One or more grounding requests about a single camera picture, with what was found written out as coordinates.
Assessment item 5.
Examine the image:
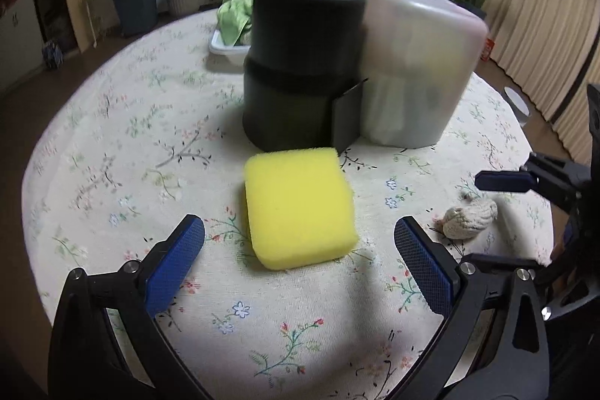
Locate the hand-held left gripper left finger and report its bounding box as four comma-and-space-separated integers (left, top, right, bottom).
47, 214, 212, 400

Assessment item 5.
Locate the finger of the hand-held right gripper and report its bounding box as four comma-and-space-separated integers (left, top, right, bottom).
519, 153, 590, 178
474, 170, 581, 212

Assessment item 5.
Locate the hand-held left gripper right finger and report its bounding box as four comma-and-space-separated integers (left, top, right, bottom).
389, 216, 551, 400

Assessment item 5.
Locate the large yellow sponge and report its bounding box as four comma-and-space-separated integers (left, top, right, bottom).
244, 148, 361, 271

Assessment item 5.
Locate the white plastic tray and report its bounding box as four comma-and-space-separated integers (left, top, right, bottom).
209, 27, 251, 68

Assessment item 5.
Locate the green cloth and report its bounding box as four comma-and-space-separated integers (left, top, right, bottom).
216, 0, 256, 47

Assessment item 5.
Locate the tape roll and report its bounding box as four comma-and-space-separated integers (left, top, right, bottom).
504, 86, 531, 127

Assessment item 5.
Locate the floral tablecloth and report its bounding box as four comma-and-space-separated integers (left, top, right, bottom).
21, 4, 556, 400

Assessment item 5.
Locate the beige curtain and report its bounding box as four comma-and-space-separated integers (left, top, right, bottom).
483, 0, 600, 166

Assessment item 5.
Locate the translucent plastic container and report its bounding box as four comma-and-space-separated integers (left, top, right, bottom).
347, 0, 491, 148

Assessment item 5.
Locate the black cylindrical container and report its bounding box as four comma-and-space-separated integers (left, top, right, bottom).
242, 0, 369, 152

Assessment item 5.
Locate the small blue object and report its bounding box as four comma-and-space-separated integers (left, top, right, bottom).
42, 41, 65, 71

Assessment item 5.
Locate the white cabinet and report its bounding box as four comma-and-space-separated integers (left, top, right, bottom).
0, 0, 48, 92

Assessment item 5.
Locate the beige rope ball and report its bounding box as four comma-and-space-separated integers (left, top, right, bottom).
443, 198, 498, 240

